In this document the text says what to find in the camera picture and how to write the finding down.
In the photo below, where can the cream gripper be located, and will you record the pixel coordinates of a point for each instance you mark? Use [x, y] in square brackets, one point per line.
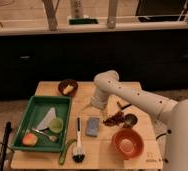
[99, 99]

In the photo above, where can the blue sponge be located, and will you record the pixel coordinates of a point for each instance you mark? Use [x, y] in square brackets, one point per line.
[92, 127]

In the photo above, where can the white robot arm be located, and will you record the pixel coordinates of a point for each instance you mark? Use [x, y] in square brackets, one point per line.
[172, 113]

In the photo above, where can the brown block with black stick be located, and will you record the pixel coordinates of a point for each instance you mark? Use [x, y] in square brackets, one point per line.
[122, 107]

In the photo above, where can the bunch of dark grapes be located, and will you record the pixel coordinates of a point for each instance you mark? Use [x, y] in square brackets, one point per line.
[116, 119]

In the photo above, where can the yellow food piece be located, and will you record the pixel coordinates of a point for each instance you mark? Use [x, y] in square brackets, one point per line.
[68, 89]

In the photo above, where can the dark brown small bowl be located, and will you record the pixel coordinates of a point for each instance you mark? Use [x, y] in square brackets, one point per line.
[65, 83]

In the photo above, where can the small dark metal cup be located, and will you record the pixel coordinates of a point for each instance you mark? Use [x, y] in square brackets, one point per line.
[130, 120]

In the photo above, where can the green small cup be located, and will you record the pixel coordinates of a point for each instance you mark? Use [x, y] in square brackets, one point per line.
[56, 125]

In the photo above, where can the orange bowl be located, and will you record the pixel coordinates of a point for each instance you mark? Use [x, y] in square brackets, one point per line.
[127, 143]

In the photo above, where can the grey cloth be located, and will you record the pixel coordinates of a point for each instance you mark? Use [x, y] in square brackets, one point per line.
[44, 123]

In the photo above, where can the green plastic tray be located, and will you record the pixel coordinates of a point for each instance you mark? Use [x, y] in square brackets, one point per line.
[36, 110]

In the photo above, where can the dish brush black bristles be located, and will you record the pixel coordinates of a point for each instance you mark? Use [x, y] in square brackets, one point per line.
[78, 150]

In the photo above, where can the metal spoon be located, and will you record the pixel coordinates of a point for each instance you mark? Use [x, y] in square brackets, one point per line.
[50, 137]

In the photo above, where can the red yellow apple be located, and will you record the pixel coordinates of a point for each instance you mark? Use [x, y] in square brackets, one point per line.
[29, 139]

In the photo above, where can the green rectangular object on shelf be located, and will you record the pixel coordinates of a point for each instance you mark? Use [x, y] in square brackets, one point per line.
[83, 21]

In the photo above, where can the black pole stand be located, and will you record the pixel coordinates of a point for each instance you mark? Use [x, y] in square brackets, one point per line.
[7, 132]

